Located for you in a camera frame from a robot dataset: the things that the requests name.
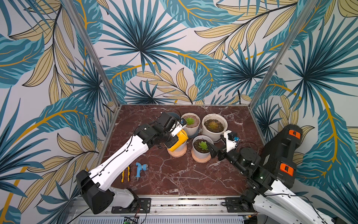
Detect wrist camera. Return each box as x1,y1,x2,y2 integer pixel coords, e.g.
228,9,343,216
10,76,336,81
170,119,186,137
224,130,240,153

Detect right metal frame post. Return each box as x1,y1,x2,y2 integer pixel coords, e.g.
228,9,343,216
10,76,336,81
249,0,318,110

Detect white pot dark soil succulent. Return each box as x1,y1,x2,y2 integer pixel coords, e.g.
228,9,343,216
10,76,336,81
191,135,213,163

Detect blue spray nozzle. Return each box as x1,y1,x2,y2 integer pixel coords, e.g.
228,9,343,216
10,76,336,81
136,162,148,181

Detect blue pot red succulent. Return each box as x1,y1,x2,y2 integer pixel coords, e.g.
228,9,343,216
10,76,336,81
167,112,181,121

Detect yellow watering can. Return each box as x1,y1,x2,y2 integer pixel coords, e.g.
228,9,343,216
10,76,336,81
164,130,189,152

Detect white ribbed pot green succulent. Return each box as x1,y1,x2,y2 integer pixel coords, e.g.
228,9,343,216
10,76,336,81
182,113,200,138

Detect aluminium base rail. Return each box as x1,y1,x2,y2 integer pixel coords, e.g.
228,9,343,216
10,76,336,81
65,195,276,224

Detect large white round pot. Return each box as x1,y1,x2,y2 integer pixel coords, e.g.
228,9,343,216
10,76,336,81
202,113,228,142

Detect white pot pink soil succulent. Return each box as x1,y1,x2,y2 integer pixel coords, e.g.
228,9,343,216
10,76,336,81
167,142,187,158

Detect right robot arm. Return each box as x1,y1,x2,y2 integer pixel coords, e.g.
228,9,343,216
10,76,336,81
208,125,344,224

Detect yellow handled pliers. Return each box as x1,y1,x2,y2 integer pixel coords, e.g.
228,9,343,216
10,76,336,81
121,166,131,183

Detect metal frame post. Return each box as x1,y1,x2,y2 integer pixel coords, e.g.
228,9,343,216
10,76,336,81
249,0,318,110
62,0,121,109

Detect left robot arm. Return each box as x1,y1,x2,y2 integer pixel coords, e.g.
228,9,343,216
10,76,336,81
76,112,188,214

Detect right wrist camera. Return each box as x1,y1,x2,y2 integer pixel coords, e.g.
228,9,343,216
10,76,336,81
224,130,240,153

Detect left metal frame post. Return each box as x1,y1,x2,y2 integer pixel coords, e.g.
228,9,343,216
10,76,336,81
62,0,121,109

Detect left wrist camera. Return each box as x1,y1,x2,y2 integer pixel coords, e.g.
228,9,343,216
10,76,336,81
170,119,186,137

